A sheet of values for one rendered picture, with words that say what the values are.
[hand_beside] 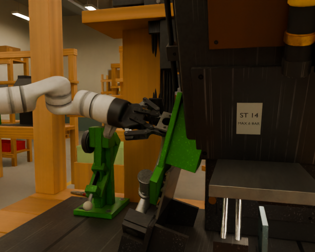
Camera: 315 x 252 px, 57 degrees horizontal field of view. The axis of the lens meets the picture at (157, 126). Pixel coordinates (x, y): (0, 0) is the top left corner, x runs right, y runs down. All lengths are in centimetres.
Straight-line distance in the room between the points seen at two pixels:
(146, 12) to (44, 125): 60
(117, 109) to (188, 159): 22
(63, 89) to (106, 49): 1107
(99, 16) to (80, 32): 1151
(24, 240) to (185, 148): 48
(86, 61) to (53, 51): 1096
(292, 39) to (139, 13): 56
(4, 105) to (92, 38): 1144
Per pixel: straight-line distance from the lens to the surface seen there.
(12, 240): 87
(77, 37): 1252
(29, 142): 644
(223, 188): 45
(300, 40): 48
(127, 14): 96
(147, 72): 103
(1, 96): 82
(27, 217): 106
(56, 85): 81
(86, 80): 1213
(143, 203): 74
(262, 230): 57
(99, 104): 75
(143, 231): 70
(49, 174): 125
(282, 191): 45
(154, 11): 93
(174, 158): 64
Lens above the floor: 126
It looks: 5 degrees down
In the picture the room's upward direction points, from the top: straight up
